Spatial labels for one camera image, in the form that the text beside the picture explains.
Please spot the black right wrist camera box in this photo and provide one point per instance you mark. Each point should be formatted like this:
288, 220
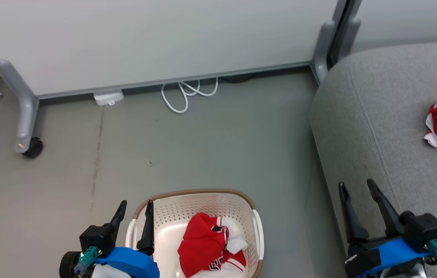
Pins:
424, 229

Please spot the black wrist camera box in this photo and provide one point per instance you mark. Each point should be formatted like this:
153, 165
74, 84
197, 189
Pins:
97, 237
424, 229

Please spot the narrow white partition panel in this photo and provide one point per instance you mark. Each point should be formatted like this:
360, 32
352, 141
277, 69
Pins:
407, 19

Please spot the grey partition foot with caster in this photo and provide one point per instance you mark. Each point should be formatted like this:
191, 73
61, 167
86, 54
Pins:
25, 112

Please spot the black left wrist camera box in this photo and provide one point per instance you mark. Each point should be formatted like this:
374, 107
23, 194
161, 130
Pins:
97, 237

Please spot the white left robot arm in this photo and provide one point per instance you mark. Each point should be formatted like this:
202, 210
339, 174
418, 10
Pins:
106, 272

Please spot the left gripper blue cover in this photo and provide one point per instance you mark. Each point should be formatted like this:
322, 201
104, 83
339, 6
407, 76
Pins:
133, 264

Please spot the red jersey with black print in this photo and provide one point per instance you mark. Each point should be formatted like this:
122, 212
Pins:
199, 243

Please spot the small white power strip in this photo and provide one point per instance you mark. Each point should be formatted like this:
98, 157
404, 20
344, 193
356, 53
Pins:
108, 97

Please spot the cream perforated laundry basket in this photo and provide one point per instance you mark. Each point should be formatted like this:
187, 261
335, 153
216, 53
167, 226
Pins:
172, 216

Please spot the large white partition panel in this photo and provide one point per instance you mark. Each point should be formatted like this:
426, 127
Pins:
156, 38

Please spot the grey fabric sofa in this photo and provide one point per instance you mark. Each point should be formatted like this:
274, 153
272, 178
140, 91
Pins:
376, 116

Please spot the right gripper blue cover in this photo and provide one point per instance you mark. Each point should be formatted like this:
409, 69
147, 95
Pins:
388, 253

